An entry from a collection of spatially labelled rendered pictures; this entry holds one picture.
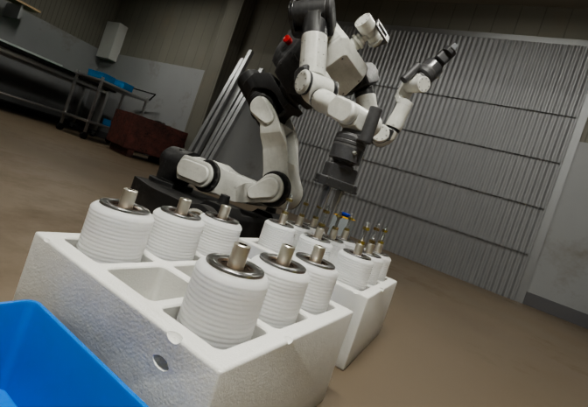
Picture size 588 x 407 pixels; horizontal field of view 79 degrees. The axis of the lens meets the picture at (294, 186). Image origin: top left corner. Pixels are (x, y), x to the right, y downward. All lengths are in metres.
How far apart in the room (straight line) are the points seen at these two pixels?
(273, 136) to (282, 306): 0.98
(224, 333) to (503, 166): 3.84
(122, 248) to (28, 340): 0.15
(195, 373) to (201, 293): 0.08
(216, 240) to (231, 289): 0.33
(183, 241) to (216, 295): 0.25
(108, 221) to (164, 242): 0.12
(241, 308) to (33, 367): 0.27
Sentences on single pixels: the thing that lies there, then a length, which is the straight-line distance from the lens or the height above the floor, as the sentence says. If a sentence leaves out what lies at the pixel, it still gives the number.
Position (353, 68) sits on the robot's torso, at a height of 0.86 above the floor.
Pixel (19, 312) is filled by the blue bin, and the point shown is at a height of 0.11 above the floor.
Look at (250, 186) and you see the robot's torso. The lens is 1.40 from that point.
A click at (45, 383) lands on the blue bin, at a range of 0.56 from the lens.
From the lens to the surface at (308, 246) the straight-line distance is 0.95.
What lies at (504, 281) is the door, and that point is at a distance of 4.06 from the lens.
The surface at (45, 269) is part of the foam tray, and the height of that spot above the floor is 0.14.
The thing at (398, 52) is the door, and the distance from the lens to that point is 4.68.
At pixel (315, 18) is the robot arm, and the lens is 1.30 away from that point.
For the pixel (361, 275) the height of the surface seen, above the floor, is 0.21.
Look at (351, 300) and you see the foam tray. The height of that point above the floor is 0.16.
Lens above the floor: 0.37
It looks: 1 degrees down
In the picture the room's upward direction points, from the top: 19 degrees clockwise
